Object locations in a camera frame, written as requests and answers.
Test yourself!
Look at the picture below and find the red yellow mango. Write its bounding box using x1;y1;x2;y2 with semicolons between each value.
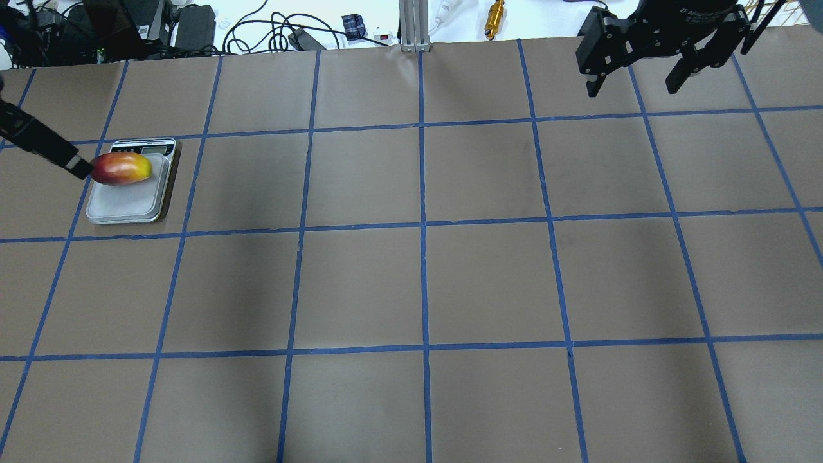
90;150;154;186

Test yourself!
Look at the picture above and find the small blue black box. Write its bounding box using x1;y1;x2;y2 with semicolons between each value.
341;13;366;42

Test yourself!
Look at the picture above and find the gold cylindrical tool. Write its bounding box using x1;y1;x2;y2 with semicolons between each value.
483;0;505;41

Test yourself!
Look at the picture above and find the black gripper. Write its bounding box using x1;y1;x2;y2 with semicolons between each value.
575;1;752;98

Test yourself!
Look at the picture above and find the aluminium frame post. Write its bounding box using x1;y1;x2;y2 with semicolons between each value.
399;0;430;53

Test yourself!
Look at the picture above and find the black power adapter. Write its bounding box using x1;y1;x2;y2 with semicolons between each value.
174;4;217;51

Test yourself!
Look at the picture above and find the silver digital kitchen scale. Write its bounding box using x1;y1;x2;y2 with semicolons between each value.
86;137;179;225

